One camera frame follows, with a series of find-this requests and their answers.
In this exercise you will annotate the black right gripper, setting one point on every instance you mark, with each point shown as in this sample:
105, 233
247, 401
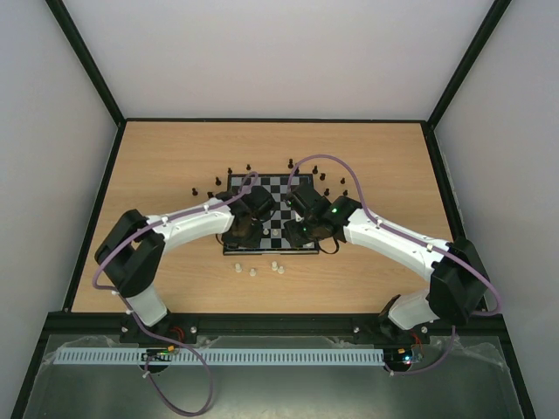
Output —
303, 231

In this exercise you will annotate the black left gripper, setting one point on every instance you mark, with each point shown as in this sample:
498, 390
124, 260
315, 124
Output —
253, 242

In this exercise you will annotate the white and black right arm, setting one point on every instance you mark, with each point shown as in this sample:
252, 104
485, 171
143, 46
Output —
453, 272

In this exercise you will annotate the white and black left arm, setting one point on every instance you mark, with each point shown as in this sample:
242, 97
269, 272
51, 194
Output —
132, 251

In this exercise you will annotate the black and silver chessboard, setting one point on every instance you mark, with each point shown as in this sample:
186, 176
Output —
276, 184

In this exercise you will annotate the light blue slotted cable duct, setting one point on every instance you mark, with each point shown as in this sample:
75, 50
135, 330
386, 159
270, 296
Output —
221, 357

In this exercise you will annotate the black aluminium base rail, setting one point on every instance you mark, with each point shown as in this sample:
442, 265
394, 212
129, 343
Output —
188, 328

